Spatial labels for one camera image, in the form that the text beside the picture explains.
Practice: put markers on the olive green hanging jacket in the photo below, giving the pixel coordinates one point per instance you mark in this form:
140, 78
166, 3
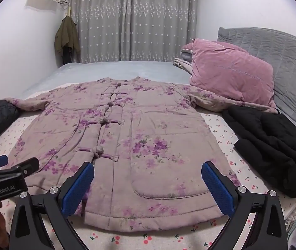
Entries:
66, 35

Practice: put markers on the folded beige blanket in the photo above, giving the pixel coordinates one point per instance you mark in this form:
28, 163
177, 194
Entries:
183, 63

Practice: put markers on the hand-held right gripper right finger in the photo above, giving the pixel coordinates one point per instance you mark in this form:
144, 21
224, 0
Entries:
218, 188

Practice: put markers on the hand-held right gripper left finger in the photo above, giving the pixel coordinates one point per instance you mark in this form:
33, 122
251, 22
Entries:
77, 188

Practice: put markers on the grey star-print curtain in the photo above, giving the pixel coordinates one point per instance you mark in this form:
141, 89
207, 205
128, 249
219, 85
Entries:
132, 18

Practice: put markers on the pink velvet pillow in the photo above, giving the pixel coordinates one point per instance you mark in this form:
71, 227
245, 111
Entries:
228, 70

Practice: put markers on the cherry-print bed sheet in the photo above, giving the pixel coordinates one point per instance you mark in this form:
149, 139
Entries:
148, 239

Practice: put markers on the grey quilted headboard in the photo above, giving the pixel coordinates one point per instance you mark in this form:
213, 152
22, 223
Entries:
288, 65

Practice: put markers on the floral padded jacket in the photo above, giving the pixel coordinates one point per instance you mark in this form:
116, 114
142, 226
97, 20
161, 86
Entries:
142, 135

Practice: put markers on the black fleece jacket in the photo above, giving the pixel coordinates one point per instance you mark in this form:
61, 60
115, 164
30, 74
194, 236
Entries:
267, 148

